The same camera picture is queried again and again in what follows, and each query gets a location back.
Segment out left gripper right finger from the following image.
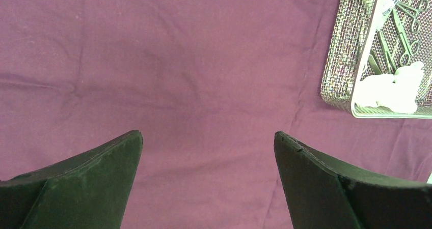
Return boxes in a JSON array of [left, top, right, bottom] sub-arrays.
[[274, 131, 431, 228]]

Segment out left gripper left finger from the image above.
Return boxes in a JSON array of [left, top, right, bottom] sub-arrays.
[[1, 130, 143, 228]]

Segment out purple cloth wrap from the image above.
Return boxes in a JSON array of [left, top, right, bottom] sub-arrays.
[[1, 0, 431, 228]]

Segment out wire mesh instrument tray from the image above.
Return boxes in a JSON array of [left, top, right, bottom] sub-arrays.
[[320, 0, 431, 119]]

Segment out metal surgical scissors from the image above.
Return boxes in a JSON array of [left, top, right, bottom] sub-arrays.
[[396, 0, 429, 33]]

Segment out white cotton balls bag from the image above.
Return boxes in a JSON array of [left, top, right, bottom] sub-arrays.
[[353, 61, 424, 115]]

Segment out metal tweezers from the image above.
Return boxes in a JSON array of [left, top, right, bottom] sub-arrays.
[[368, 31, 397, 75]]

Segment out metal forceps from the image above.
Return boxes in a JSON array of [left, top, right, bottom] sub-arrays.
[[392, 9, 420, 66]]

